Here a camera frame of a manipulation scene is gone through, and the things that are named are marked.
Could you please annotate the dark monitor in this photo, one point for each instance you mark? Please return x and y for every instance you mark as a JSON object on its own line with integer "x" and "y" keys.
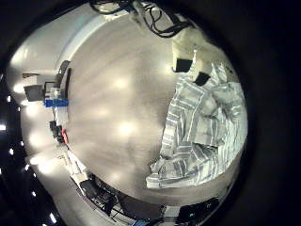
{"x": 33, "y": 93}

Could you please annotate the small red object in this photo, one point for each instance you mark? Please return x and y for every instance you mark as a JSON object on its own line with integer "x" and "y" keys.
{"x": 65, "y": 136}

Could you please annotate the blue box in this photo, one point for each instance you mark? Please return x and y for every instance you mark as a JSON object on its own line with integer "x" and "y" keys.
{"x": 56, "y": 103}

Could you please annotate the grey white striped cloth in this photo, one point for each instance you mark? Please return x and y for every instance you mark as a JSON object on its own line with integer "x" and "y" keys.
{"x": 203, "y": 128}

